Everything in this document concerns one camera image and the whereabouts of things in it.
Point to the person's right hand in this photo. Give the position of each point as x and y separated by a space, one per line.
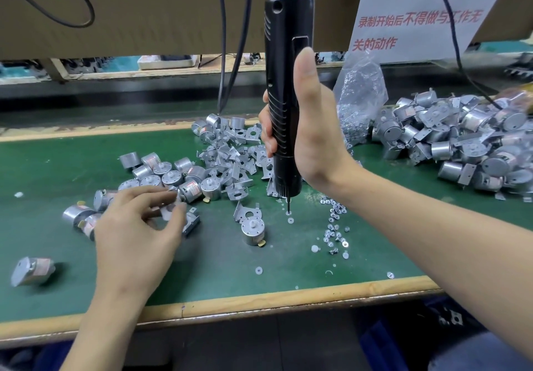
316 142

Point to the person's left hand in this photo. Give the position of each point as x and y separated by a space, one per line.
133 250

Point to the pile of silver motors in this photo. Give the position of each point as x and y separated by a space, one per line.
150 179

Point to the pile of metal brackets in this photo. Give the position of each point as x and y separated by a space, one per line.
233 146

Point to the black electric screwdriver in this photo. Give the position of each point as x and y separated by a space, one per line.
287 58

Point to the silver metal bracket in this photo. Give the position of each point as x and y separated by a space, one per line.
248 212

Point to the silver round motor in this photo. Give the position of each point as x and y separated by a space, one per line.
254 232

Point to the pile of assembled motors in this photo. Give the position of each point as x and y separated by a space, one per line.
458 138

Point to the person's right forearm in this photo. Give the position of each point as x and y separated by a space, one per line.
441 250

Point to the person's left forearm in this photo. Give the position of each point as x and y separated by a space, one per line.
104 337

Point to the small clear plastic bag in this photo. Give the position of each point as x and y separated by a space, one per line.
362 96

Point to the scatter of small silver screws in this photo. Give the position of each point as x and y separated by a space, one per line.
333 229

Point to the green bench mat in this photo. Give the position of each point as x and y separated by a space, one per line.
33 167

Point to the white paper sign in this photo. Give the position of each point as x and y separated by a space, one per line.
433 8

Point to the dark blue crate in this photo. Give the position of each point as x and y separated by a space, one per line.
400 337

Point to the brown back panel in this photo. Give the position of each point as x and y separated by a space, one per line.
125 13

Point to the grey blue trousers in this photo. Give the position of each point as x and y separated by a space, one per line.
483 354

